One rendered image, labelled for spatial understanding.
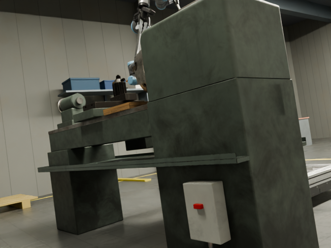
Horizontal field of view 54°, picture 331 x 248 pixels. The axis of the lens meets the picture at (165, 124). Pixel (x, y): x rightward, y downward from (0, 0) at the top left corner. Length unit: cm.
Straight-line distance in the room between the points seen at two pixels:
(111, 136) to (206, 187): 95
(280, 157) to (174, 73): 64
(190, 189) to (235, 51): 63
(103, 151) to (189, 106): 147
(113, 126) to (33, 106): 397
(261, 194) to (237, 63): 55
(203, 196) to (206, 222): 11
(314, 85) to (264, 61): 947
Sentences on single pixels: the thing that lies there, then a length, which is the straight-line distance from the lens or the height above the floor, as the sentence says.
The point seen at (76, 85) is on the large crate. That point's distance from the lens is 573.
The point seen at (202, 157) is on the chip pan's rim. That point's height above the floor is 55.
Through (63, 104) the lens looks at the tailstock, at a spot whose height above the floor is 108.
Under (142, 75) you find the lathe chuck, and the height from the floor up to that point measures 104.
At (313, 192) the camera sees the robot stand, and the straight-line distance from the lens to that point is 275.
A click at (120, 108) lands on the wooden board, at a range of 207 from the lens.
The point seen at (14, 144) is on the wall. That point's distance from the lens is 590.
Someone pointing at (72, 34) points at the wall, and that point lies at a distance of 664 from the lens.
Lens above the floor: 66
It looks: 2 degrees up
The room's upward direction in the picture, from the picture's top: 8 degrees counter-clockwise
